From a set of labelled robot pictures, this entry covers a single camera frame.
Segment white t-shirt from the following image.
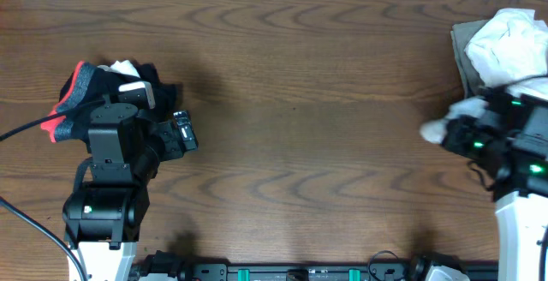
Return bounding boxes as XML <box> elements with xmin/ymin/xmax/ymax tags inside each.
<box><xmin>420</xmin><ymin>8</ymin><xmax>547</xmax><ymax>144</ymax></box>

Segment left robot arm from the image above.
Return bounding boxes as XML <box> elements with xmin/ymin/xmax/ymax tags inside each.
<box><xmin>63</xmin><ymin>103</ymin><xmax>198</xmax><ymax>280</ymax></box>

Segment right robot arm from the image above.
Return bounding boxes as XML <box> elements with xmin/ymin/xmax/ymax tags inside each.
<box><xmin>441</xmin><ymin>95</ymin><xmax>547</xmax><ymax>281</ymax></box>

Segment grey garment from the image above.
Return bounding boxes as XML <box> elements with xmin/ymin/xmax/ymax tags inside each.
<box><xmin>450</xmin><ymin>20</ymin><xmax>487</xmax><ymax>99</ymax></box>

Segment white folded garment underneath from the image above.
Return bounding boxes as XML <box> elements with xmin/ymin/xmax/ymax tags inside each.
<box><xmin>98</xmin><ymin>60</ymin><xmax>140</xmax><ymax>78</ymax></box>

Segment black red folded garment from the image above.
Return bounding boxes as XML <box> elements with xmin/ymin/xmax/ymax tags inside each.
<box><xmin>40</xmin><ymin>61</ymin><xmax>177</xmax><ymax>143</ymax></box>

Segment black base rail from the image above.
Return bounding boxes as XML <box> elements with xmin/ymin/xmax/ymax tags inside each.
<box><xmin>128</xmin><ymin>250</ymin><xmax>500</xmax><ymax>281</ymax></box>

